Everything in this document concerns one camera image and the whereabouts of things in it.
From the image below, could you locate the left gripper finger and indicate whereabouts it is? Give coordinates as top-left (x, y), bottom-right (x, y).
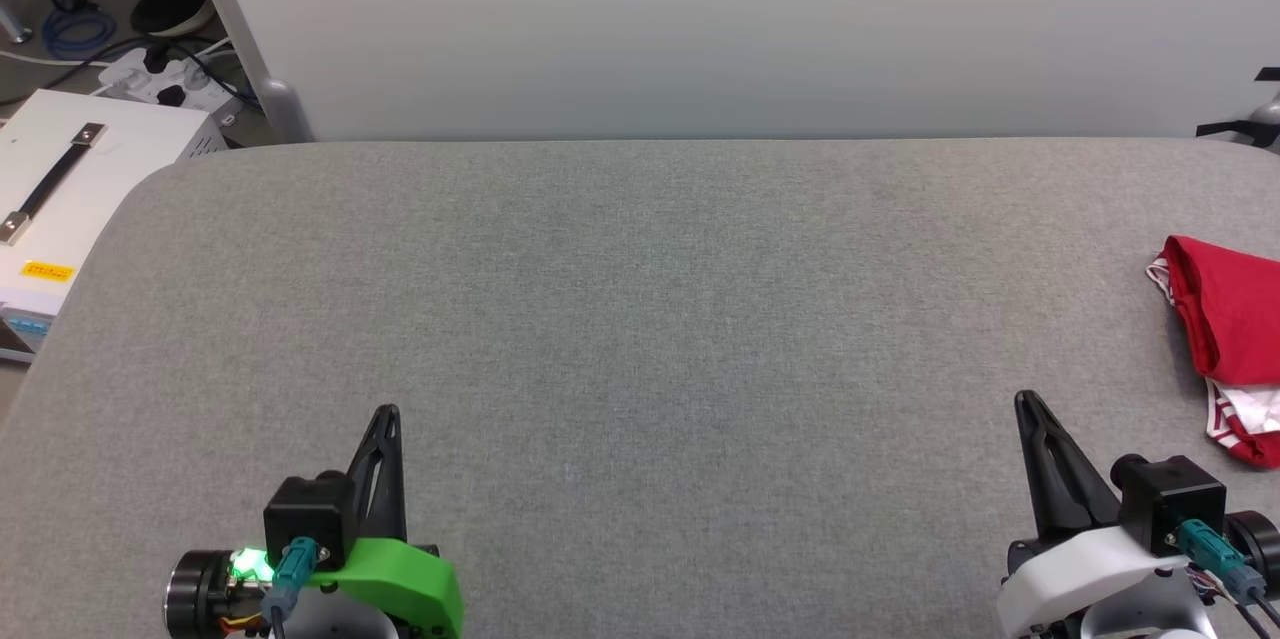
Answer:
top-left (345, 405), bottom-right (408, 542)

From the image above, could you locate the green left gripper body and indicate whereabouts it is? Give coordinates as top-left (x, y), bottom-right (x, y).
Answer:
top-left (305, 537), bottom-right (466, 639)

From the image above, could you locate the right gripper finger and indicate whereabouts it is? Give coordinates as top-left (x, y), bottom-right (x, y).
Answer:
top-left (1013, 389), bottom-right (1123, 540)

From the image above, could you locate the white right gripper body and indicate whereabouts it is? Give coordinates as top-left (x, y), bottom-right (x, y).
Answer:
top-left (995, 524), bottom-right (1216, 639)

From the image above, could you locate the red white basketball jersey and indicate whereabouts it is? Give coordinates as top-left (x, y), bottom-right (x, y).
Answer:
top-left (1147, 235), bottom-right (1280, 470)

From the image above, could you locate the white power strip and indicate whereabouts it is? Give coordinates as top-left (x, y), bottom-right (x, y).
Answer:
top-left (95, 44), bottom-right (246, 115)

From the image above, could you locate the white partition panel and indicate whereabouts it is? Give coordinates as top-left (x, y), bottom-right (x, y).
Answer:
top-left (175, 0), bottom-right (1280, 145)

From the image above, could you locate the left camera cable teal plug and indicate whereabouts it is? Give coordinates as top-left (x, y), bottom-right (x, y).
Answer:
top-left (262, 537), bottom-right (319, 639)

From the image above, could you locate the camera cable teal plug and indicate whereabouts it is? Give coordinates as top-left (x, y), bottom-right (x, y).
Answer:
top-left (262, 537), bottom-right (319, 639)
top-left (1175, 519), bottom-right (1280, 639)

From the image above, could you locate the right camera cable teal plug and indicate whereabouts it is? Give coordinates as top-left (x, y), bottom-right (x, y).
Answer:
top-left (1175, 519), bottom-right (1280, 639)

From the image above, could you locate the grey object with black straps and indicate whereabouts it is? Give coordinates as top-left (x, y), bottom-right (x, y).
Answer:
top-left (1195, 67), bottom-right (1280, 155)

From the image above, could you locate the white case with black handle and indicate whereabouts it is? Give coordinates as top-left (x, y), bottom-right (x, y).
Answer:
top-left (0, 89), bottom-right (229, 365)

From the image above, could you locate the blue coiled cable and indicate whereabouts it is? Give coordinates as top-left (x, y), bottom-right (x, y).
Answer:
top-left (40, 4), bottom-right (119, 60)

